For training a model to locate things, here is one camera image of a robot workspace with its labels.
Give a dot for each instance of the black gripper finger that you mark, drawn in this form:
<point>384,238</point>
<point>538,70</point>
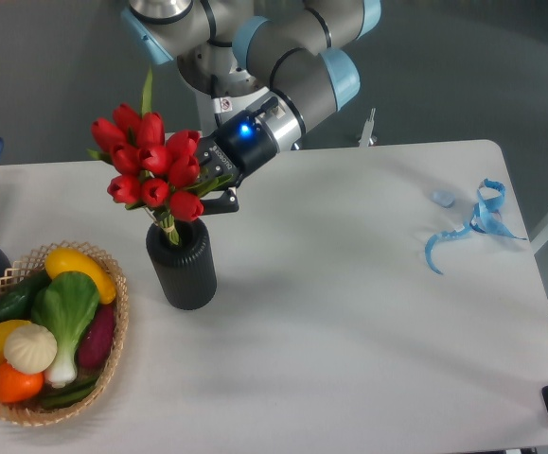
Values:
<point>223,202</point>

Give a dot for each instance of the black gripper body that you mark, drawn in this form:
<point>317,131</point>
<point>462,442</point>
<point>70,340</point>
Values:
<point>235,150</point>

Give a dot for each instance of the red tulip bouquet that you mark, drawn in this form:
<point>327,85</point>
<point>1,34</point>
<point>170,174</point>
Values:
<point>161,174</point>

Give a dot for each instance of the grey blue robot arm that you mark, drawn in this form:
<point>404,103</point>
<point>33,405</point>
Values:
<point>300,58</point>

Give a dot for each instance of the black ribbed vase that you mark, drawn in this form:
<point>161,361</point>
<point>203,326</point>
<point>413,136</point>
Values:
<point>186,273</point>

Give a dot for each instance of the yellow squash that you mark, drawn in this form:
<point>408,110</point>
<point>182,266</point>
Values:
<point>66,259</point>

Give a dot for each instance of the green bok choy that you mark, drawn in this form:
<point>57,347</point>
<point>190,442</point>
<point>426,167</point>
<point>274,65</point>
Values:
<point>65,308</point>

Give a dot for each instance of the purple sweet potato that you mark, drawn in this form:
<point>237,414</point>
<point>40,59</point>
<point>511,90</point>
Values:
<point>96,345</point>

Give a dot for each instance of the small pale blue cap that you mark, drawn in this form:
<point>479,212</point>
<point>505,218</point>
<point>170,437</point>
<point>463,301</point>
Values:
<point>443,198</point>

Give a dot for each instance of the green cucumber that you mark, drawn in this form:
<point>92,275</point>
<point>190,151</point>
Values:
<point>17,302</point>

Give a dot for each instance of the dark green vegetable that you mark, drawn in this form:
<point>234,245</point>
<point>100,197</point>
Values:
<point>69,395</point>

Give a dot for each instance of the white steamed bun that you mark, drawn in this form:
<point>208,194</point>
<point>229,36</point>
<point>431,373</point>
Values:
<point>30,349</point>

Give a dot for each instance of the blue ribbon strip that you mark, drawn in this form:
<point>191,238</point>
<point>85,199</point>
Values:
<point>485,219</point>

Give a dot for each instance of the woven bamboo basket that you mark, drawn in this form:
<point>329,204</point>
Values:
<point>29,413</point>

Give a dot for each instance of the orange fruit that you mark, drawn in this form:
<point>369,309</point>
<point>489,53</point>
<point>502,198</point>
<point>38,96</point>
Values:
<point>16,386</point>

